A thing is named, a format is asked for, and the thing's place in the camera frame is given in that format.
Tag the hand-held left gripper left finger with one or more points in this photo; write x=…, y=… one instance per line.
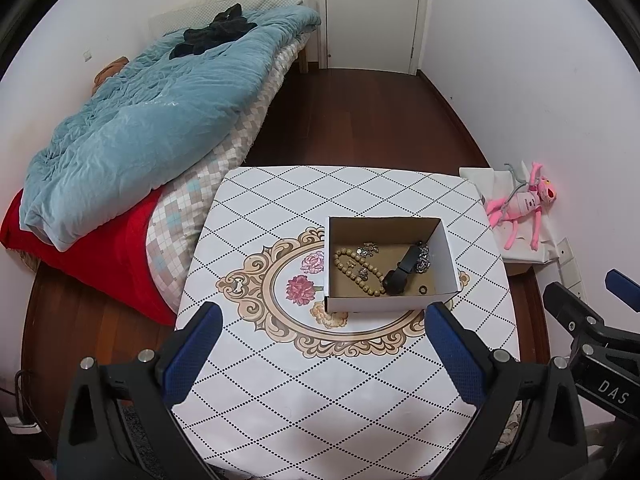
x=192, y=357

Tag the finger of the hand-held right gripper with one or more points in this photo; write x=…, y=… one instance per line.
x=575, y=307
x=625, y=287

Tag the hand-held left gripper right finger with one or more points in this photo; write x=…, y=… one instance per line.
x=455, y=357

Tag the cardboard box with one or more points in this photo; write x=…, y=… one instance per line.
x=375, y=304

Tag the black smart watch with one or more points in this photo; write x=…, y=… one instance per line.
x=395, y=280

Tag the white diamond-pattern tablecloth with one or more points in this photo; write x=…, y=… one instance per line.
x=300, y=385

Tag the pink plush toy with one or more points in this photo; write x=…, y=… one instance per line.
x=525, y=202

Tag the red blanket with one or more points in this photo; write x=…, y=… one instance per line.
x=100, y=260

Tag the grey clothes hanger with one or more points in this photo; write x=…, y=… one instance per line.
x=515, y=180

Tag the checkered bed sheet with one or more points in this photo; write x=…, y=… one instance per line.
x=200, y=195

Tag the light blue quilt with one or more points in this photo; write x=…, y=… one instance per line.
x=150, y=110

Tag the black clothes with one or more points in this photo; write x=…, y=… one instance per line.
x=215, y=35

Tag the white door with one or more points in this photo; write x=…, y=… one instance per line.
x=370, y=10

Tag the white wall socket strip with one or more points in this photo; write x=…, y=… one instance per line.
x=570, y=270

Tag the wooden bed frame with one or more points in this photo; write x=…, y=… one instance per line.
x=303, y=57

